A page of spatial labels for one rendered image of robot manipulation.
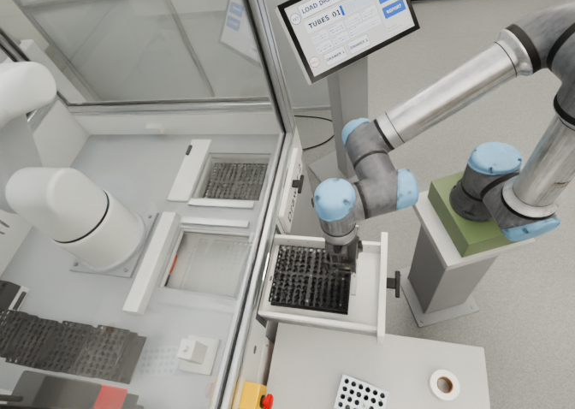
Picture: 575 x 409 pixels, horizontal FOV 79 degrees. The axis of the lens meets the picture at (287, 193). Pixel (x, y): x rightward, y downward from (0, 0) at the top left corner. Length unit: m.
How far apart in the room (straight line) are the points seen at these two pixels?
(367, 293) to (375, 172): 0.48
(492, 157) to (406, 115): 0.37
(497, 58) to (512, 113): 2.05
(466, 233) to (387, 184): 0.54
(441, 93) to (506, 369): 1.48
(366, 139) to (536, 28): 0.33
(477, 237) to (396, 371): 0.44
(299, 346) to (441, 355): 0.40
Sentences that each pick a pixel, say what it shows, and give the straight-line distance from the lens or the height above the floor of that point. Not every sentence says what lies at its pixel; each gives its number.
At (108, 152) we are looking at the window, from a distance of 0.49.
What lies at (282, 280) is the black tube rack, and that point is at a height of 0.87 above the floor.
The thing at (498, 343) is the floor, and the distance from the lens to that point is 1.99.
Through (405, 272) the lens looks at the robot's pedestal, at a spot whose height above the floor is 0.02.
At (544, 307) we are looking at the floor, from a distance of 2.11.
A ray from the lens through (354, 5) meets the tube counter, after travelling 1.57.
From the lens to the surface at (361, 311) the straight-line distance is 1.07.
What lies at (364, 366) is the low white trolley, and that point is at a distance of 1.11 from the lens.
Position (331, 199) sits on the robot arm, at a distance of 0.63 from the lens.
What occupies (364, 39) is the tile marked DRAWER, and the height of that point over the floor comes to 1.01.
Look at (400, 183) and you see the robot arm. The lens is 0.67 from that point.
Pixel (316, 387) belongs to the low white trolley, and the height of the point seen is 0.76.
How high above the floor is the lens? 1.86
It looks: 54 degrees down
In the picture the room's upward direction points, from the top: 19 degrees counter-clockwise
